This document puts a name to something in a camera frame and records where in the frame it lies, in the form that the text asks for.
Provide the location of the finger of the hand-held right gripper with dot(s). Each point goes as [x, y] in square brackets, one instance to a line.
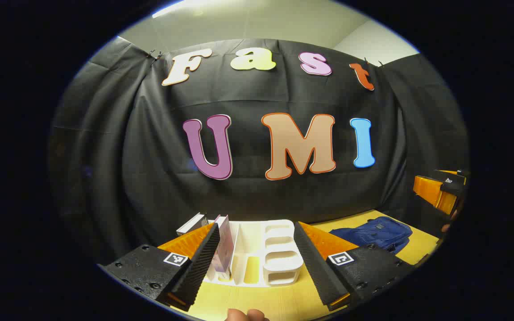
[435, 191]

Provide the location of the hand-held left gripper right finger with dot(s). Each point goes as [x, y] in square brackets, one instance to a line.
[315, 263]

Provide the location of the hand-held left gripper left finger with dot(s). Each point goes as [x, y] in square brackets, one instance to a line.
[201, 263]

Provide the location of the pink book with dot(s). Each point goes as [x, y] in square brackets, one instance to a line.
[225, 245]

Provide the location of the white bookshelf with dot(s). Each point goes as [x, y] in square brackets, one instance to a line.
[279, 254]

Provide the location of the dark grey book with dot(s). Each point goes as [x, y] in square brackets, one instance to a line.
[192, 224]

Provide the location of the blue schoolbag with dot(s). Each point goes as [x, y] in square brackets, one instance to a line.
[373, 234]

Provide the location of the black binder clip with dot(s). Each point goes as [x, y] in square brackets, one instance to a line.
[155, 55]

